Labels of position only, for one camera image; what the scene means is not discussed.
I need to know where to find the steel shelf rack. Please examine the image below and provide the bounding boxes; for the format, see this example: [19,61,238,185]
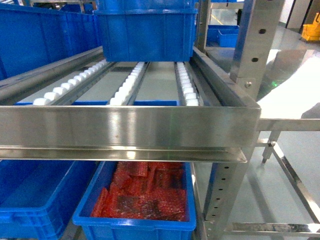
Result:
[0,0,284,240]

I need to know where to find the blue bin with red bags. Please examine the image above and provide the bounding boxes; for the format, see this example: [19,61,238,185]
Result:
[72,161,197,240]

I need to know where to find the blue bin on upper shelf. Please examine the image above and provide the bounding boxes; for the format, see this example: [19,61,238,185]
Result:
[94,0,198,62]

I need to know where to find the empty blue bin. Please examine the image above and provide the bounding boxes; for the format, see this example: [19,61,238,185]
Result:
[0,160,97,240]

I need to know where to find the red bubble wrap bags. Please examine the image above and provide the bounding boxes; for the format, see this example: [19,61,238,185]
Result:
[90,161,187,222]

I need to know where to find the steel side table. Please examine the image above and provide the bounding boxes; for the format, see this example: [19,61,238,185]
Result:
[226,49,320,238]

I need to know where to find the yellow mop bucket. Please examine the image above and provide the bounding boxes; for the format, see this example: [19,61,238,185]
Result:
[301,12,320,42]

